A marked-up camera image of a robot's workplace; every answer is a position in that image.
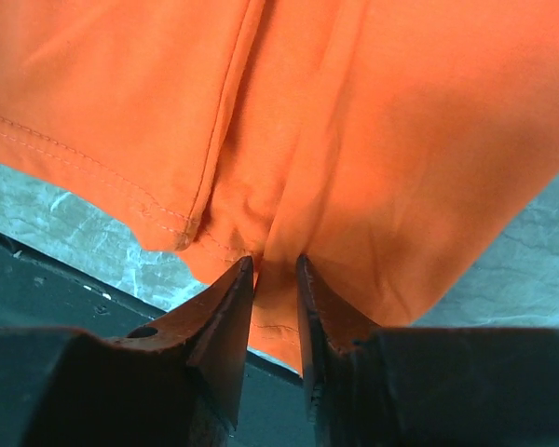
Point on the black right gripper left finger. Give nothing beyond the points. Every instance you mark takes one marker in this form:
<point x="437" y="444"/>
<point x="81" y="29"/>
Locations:
<point x="175" y="381"/>

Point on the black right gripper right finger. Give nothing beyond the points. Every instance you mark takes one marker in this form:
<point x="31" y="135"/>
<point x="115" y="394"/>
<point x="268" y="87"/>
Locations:
<point x="367" y="385"/>

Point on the orange t shirt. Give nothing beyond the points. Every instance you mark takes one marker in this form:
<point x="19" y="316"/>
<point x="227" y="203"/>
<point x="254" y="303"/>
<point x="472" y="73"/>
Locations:
<point x="390" y="141"/>

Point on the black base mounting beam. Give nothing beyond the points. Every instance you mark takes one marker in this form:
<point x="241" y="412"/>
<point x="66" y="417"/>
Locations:
<point x="38" y="290"/>

